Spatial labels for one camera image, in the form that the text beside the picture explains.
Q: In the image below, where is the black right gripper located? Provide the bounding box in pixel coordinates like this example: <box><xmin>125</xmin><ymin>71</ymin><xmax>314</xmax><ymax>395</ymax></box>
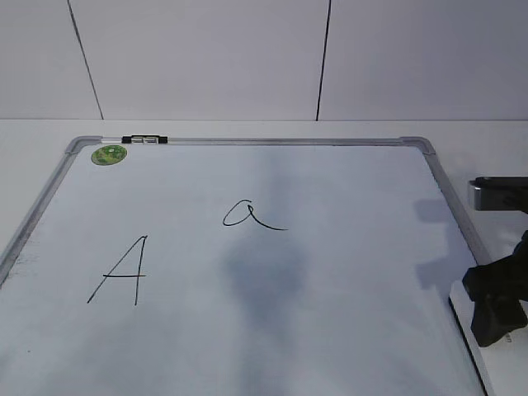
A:
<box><xmin>462</xmin><ymin>232</ymin><xmax>527</xmax><ymax>347</ymax></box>

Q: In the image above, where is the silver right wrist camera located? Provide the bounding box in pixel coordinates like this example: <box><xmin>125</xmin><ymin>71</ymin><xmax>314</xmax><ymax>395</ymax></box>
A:
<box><xmin>468</xmin><ymin>177</ymin><xmax>527</xmax><ymax>214</ymax></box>

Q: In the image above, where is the green round magnet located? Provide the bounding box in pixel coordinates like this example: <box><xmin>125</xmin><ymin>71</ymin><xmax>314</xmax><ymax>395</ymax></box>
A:
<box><xmin>91</xmin><ymin>144</ymin><xmax>127</xmax><ymax>166</ymax></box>

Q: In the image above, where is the black silver marker pen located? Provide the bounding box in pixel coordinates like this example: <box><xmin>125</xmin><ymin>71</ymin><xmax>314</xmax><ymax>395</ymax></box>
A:
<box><xmin>101</xmin><ymin>134</ymin><xmax>168</xmax><ymax>145</ymax></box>

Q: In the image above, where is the white whiteboard eraser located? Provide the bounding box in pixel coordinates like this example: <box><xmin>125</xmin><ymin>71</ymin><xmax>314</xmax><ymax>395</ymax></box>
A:
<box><xmin>447</xmin><ymin>281</ymin><xmax>528</xmax><ymax>396</ymax></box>

